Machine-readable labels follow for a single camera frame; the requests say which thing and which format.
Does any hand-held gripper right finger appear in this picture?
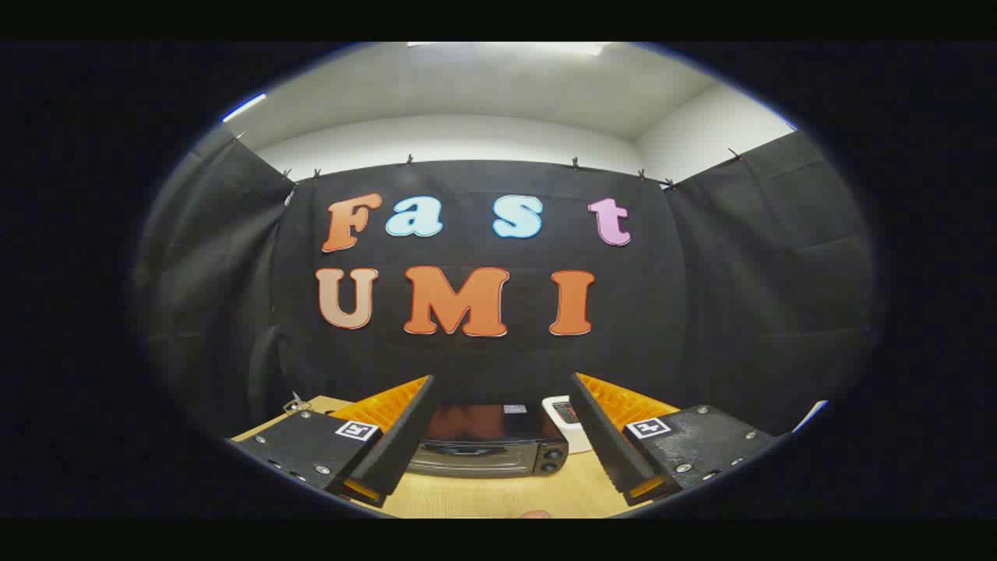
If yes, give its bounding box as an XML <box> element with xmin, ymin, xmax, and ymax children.
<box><xmin>569</xmin><ymin>372</ymin><xmax>780</xmax><ymax>507</ymax></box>

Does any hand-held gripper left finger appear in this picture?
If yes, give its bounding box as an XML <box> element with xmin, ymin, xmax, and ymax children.
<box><xmin>231</xmin><ymin>375</ymin><xmax>435</xmax><ymax>509</ymax></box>

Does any black toaster oven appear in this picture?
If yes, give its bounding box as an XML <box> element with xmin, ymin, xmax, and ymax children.
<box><xmin>405</xmin><ymin>403</ymin><xmax>571</xmax><ymax>478</ymax></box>

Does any white bread toaster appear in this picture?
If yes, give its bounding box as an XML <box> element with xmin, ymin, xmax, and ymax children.
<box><xmin>541</xmin><ymin>395</ymin><xmax>594</xmax><ymax>454</ymax></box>

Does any black backdrop cloth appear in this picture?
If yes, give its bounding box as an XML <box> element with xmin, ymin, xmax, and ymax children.
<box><xmin>136</xmin><ymin>129</ymin><xmax>881</xmax><ymax>437</ymax></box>

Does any ceiling light strip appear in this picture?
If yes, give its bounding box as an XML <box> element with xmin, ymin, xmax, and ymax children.
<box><xmin>222</xmin><ymin>93</ymin><xmax>267</xmax><ymax>123</ymax></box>

